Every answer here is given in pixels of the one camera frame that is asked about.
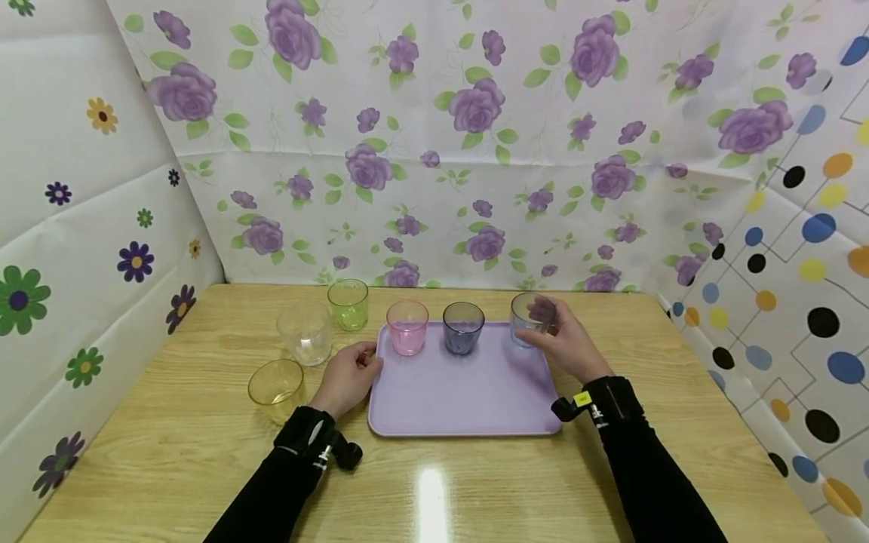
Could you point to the dark blue transparent cup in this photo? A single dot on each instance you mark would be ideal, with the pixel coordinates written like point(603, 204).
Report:
point(463, 332)

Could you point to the person's right forearm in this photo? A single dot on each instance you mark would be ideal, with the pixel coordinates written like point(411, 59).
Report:
point(658, 483)

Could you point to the person's right thumb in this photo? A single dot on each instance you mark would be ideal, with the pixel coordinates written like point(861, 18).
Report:
point(540, 341)

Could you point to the pale grey transparent cup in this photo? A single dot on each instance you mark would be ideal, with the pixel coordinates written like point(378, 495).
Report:
point(524, 317)

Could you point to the person's left forearm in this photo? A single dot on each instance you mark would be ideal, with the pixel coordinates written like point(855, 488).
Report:
point(271, 501)

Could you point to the lilac plastic tray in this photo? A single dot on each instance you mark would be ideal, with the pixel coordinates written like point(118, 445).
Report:
point(461, 392)

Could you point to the person's left fingers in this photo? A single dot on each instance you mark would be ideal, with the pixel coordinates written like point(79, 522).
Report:
point(370, 358)

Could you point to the green transparent cup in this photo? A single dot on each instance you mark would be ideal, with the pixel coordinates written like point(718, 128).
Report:
point(348, 308)

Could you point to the clear transparent cup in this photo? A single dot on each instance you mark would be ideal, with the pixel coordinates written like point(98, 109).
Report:
point(305, 338)

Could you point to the black wrist band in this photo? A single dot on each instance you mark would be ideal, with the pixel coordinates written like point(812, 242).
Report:
point(312, 437)
point(611, 400)

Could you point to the person's left hand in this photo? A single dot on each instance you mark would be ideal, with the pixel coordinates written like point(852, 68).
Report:
point(343, 381)

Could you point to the pink transparent cup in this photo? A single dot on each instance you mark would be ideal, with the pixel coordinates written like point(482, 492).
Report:
point(407, 332)

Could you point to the yellow transparent cup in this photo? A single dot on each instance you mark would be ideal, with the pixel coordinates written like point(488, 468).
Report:
point(275, 388)

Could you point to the person's right fingers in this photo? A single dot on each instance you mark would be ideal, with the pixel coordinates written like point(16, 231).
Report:
point(555, 313)

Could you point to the person's right hand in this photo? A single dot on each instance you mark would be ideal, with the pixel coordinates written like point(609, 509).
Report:
point(577, 351)

